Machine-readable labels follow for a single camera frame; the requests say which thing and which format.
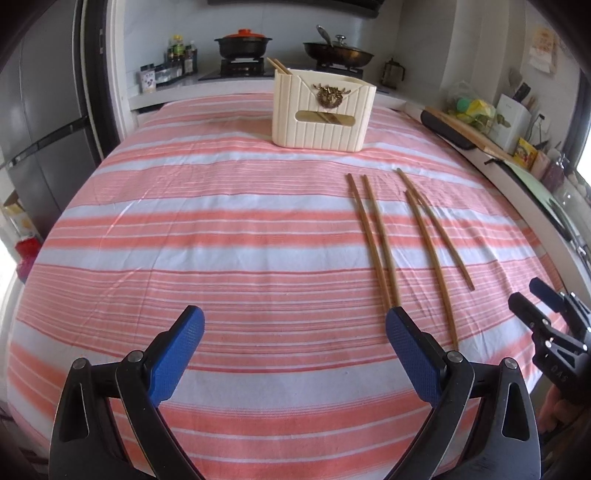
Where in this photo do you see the wooden chopstick four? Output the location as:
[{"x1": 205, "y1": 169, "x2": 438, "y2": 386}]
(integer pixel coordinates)
[{"x1": 362, "y1": 175, "x2": 402, "y2": 307}]

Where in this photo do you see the wooden chopstick three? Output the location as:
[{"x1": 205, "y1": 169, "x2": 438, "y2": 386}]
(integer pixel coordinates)
[{"x1": 346, "y1": 173, "x2": 392, "y2": 312}]

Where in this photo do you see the wooden chopstick five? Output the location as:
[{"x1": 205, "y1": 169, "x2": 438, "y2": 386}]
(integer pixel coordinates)
[{"x1": 404, "y1": 189, "x2": 460, "y2": 349}]

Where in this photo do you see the wooden chopstick six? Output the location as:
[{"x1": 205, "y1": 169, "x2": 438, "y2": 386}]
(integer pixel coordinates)
[{"x1": 395, "y1": 168, "x2": 476, "y2": 291}]

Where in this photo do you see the wooden chopstick one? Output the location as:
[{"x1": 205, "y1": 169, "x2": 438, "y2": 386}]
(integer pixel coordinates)
[{"x1": 266, "y1": 57, "x2": 291, "y2": 75}]

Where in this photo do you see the person's right hand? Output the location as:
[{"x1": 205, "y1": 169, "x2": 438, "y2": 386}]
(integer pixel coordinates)
[{"x1": 537, "y1": 385, "x2": 590, "y2": 434}]

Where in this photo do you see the green cutting board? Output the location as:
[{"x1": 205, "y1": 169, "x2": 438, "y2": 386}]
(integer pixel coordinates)
[{"x1": 496, "y1": 160, "x2": 581, "y2": 245}]

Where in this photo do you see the pink white striped tablecloth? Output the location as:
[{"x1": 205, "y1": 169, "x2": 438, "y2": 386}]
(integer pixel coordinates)
[{"x1": 7, "y1": 93, "x2": 561, "y2": 479}]

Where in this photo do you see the wooden cutting board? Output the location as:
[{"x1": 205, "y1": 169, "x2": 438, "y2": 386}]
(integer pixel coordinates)
[{"x1": 425, "y1": 106, "x2": 512, "y2": 161}]

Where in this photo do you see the white knife block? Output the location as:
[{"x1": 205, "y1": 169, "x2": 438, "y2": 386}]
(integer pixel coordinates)
[{"x1": 488, "y1": 81, "x2": 532, "y2": 154}]

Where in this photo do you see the black tray under board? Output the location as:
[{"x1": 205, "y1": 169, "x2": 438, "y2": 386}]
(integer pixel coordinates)
[{"x1": 421, "y1": 110, "x2": 476, "y2": 150}]

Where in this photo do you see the plastic bag with sponges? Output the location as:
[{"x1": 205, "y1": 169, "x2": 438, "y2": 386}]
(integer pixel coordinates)
[{"x1": 446, "y1": 81, "x2": 511, "y2": 135}]

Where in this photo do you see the grey double door refrigerator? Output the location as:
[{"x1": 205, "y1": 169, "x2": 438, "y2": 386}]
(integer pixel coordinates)
[{"x1": 1, "y1": 1, "x2": 99, "y2": 237}]

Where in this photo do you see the cream ribbed utensil holder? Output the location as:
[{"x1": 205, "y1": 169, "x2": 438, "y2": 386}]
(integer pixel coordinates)
[{"x1": 271, "y1": 69, "x2": 377, "y2": 153}]

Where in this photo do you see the glass french press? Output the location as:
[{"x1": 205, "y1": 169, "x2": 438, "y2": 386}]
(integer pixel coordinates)
[{"x1": 380, "y1": 58, "x2": 406, "y2": 90}]

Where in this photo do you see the spice jar rack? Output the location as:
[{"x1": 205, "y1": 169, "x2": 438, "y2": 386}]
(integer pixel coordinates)
[{"x1": 139, "y1": 62, "x2": 183, "y2": 94}]

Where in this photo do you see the black gas cooktop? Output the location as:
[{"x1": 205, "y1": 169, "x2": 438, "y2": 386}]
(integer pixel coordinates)
[{"x1": 199, "y1": 58, "x2": 367, "y2": 81}]

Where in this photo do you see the sauce bottles group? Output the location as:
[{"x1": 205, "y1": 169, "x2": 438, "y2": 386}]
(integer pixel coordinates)
[{"x1": 166, "y1": 35, "x2": 198, "y2": 76}]

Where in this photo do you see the dark wok glass lid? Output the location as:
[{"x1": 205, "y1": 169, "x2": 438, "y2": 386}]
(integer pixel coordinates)
[{"x1": 304, "y1": 25, "x2": 374, "y2": 69}]

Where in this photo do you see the black casserole red lid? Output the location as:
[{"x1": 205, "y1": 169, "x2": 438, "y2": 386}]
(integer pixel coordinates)
[{"x1": 215, "y1": 29, "x2": 271, "y2": 61}]

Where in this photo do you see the hanging wall calendar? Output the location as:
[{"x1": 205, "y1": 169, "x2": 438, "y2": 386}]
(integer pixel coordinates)
[{"x1": 529, "y1": 26, "x2": 558, "y2": 75}]

